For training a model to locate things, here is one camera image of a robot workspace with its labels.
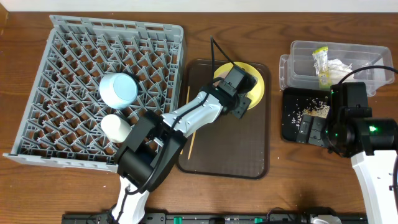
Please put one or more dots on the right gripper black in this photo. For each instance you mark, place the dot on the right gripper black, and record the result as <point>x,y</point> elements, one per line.
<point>313,137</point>

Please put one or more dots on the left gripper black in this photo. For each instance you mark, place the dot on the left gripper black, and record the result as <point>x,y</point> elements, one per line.
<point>243,106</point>

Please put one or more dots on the white paper napkin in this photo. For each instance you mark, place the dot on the white paper napkin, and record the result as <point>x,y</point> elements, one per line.
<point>337,70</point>

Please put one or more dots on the green snack wrapper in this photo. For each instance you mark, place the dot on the green snack wrapper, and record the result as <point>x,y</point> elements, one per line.
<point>320,57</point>

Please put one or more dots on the light blue bowl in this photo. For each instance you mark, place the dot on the light blue bowl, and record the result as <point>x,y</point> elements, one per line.
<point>118,90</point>

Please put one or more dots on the white plastic cup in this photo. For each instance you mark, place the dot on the white plastic cup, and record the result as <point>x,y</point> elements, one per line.
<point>115,128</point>

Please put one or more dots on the wooden chopstick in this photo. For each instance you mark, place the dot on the wooden chopstick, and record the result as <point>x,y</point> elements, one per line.
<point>186,102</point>
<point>191,145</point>

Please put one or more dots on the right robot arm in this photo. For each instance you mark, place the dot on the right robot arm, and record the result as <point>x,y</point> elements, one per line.
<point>370,143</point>

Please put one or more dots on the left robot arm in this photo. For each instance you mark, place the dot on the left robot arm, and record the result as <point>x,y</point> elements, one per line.
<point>151,149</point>

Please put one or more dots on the spilled rice food waste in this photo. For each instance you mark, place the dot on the spilled rice food waste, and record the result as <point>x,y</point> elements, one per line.
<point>311,107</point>

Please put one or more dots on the grey plastic dishwasher rack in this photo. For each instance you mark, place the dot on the grey plastic dishwasher rack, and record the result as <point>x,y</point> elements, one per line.
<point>60,126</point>

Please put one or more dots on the yellow round plate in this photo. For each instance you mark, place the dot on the yellow round plate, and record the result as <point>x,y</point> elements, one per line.
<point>256,94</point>

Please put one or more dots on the black rectangular tray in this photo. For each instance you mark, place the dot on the black rectangular tray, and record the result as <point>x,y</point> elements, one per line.
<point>289,99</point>

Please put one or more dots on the dark brown serving tray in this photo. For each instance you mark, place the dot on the dark brown serving tray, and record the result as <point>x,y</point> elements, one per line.
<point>233,147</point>

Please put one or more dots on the clear plastic bin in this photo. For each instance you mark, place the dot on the clear plastic bin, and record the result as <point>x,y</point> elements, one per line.
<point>297,68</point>

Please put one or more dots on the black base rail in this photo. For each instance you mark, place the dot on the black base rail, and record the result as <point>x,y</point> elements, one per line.
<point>275,215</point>

